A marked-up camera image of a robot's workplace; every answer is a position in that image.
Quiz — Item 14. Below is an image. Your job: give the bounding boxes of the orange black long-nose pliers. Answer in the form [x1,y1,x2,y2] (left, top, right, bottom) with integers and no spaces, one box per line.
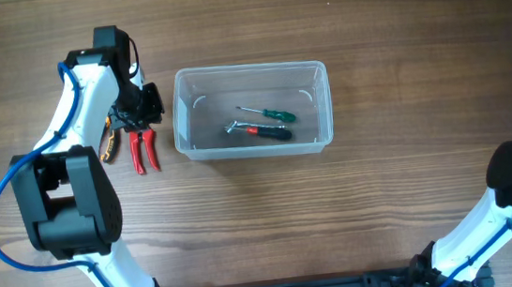
[100,115,121,163]

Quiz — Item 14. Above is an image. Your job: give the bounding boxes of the red handled shears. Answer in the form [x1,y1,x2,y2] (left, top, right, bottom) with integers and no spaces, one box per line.
[128,127,163,177]

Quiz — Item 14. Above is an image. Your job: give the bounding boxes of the clear plastic container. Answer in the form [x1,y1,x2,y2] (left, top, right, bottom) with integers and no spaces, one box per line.
[173,60,334,160]

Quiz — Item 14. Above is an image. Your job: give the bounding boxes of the silver socket wrench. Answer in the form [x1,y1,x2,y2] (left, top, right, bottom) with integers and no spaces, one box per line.
[223,120,285,133]

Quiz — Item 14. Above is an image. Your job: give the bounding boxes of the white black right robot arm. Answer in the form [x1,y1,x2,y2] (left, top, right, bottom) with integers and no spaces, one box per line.
[406,141,512,287]

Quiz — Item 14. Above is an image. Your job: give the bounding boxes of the green handled screwdriver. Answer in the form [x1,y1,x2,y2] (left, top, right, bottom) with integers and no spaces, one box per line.
[237,106,297,123]

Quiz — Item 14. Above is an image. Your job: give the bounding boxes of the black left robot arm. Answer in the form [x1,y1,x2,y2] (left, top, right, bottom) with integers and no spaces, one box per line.
[7,25,164,287]

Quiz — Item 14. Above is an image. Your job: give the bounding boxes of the blue left camera cable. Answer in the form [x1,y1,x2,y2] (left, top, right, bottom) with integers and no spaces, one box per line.
[0,56,137,287]

